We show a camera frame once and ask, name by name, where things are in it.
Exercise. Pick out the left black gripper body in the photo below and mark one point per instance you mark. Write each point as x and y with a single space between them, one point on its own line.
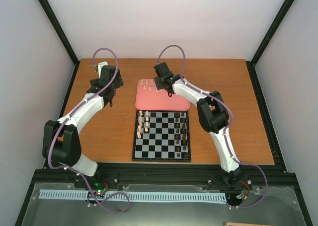
119 83

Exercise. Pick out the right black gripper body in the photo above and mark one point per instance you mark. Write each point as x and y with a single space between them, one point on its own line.
159 87

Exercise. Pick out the white chess queen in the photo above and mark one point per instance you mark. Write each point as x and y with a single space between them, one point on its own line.
139 135

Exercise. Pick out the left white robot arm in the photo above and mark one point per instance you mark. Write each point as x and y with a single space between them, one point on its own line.
61 142

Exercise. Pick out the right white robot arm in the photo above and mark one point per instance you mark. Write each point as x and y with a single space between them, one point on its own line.
213 117

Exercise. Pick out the brown chess pieces back row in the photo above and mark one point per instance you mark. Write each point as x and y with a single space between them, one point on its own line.
184 134

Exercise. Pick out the black white chess board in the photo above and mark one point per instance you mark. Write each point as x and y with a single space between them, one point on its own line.
158 144

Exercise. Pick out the pink plastic tray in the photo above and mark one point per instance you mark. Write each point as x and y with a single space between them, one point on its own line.
151 100

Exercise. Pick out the clear acrylic sheet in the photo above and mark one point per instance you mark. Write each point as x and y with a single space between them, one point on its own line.
278 208

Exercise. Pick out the black aluminium frame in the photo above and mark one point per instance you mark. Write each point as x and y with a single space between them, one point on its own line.
164 174

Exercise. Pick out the light blue cable duct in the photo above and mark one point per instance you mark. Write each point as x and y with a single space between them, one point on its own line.
137 197

